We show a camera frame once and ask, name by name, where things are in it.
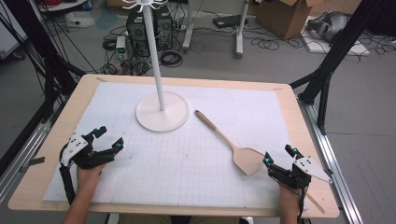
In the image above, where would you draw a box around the black sleeved gripper cable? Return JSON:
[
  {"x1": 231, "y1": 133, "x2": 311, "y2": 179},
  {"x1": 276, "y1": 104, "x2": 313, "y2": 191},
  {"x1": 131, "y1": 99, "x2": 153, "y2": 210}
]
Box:
[{"x1": 58, "y1": 146, "x2": 77, "y2": 205}]

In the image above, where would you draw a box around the aluminium rail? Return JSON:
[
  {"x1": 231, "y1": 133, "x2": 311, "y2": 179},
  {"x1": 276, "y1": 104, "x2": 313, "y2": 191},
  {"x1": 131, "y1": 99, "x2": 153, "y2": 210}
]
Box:
[
  {"x1": 0, "y1": 101, "x2": 64, "y2": 204},
  {"x1": 296, "y1": 96, "x2": 364, "y2": 224}
]

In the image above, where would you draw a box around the dark metal bracket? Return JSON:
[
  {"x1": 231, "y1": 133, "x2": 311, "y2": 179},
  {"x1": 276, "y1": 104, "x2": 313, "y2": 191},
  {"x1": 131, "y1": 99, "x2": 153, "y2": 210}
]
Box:
[{"x1": 20, "y1": 156, "x2": 47, "y2": 174}]

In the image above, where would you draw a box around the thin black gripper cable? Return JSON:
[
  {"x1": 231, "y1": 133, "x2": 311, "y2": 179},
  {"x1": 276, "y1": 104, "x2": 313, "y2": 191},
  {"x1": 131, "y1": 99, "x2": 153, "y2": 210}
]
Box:
[{"x1": 296, "y1": 186, "x2": 308, "y2": 224}]

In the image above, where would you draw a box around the black computer tower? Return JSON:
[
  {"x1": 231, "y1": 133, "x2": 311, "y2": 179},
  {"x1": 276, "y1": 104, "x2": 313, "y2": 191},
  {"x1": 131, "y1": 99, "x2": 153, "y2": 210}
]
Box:
[{"x1": 125, "y1": 5, "x2": 174, "y2": 59}]

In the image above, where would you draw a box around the flat black device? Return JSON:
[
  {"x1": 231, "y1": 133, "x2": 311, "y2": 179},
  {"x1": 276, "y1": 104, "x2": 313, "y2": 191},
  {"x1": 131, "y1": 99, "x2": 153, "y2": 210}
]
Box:
[{"x1": 212, "y1": 14, "x2": 249, "y2": 30}]

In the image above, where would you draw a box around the cardboard box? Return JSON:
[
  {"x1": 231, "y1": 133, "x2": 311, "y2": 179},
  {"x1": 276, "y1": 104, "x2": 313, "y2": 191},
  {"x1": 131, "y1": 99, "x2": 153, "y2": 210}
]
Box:
[{"x1": 255, "y1": 0, "x2": 325, "y2": 41}]

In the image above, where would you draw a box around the wooden spatula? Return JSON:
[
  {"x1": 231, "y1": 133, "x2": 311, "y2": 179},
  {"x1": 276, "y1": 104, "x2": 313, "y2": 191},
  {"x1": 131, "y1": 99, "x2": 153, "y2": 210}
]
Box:
[{"x1": 194, "y1": 109, "x2": 266, "y2": 176}]

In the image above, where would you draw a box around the grey bag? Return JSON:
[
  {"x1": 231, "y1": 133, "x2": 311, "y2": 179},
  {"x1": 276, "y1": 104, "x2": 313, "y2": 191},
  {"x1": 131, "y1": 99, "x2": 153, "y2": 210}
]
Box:
[{"x1": 306, "y1": 11, "x2": 352, "y2": 43}]

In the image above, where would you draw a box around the person's right hand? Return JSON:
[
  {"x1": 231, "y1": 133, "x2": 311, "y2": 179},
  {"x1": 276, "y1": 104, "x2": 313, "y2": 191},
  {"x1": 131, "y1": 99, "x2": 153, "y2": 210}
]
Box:
[{"x1": 278, "y1": 183, "x2": 302, "y2": 205}]

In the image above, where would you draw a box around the white stand leg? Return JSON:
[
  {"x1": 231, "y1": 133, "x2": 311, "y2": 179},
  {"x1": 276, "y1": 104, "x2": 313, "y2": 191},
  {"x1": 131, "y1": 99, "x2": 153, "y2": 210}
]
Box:
[
  {"x1": 234, "y1": 0, "x2": 250, "y2": 60},
  {"x1": 181, "y1": 0, "x2": 196, "y2": 52}
]

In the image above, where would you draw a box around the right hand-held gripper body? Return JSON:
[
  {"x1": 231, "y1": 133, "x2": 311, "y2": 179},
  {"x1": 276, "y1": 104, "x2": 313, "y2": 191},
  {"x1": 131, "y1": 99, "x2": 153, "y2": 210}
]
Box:
[{"x1": 269, "y1": 156, "x2": 333, "y2": 189}]

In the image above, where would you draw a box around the clear plastic bag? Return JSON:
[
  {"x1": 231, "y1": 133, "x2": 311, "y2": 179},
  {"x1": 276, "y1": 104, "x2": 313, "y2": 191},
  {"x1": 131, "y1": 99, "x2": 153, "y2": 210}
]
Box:
[{"x1": 64, "y1": 11, "x2": 96, "y2": 29}]

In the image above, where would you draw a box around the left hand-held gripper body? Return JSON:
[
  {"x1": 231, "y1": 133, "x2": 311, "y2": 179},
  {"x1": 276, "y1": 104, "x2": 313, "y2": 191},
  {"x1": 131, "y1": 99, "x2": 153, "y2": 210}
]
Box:
[{"x1": 59, "y1": 133, "x2": 116, "y2": 171}]

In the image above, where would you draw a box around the coiled black cable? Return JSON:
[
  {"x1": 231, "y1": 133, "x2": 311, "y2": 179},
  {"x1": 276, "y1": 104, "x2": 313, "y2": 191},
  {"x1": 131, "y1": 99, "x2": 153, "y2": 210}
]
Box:
[
  {"x1": 158, "y1": 49, "x2": 184, "y2": 69},
  {"x1": 102, "y1": 36, "x2": 118, "y2": 52}
]

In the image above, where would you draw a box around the white foam board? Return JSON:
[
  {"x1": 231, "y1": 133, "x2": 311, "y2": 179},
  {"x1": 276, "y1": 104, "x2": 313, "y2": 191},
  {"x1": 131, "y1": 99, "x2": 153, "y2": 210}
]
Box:
[{"x1": 300, "y1": 15, "x2": 372, "y2": 58}]

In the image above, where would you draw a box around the white grid mat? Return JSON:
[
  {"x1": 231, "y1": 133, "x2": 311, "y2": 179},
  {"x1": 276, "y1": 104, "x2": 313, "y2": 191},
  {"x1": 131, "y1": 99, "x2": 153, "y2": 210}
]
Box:
[{"x1": 42, "y1": 81, "x2": 309, "y2": 209}]

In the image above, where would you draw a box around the white hook rack stand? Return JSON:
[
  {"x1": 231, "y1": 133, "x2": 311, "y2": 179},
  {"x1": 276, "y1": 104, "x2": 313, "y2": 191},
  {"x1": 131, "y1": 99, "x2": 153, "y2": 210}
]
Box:
[{"x1": 120, "y1": 0, "x2": 191, "y2": 133}]

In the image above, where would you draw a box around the black metal frame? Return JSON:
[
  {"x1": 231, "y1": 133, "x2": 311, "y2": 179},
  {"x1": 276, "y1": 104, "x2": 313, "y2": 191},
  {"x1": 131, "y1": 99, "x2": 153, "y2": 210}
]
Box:
[
  {"x1": 289, "y1": 0, "x2": 386, "y2": 136},
  {"x1": 0, "y1": 0, "x2": 87, "y2": 123}
]

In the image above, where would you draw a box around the tangle of black floor cables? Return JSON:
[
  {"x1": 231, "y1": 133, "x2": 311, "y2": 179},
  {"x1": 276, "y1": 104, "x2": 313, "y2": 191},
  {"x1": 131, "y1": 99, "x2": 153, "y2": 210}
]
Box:
[{"x1": 242, "y1": 26, "x2": 310, "y2": 52}]

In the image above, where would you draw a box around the person's left hand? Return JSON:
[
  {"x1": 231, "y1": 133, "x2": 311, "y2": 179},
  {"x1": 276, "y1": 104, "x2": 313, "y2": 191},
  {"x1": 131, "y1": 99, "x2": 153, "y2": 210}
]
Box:
[{"x1": 76, "y1": 163, "x2": 106, "y2": 190}]

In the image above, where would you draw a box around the small white electronic box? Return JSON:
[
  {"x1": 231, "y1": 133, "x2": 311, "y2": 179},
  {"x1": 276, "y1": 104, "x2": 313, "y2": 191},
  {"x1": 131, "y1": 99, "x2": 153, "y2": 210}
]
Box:
[{"x1": 115, "y1": 35, "x2": 127, "y2": 61}]

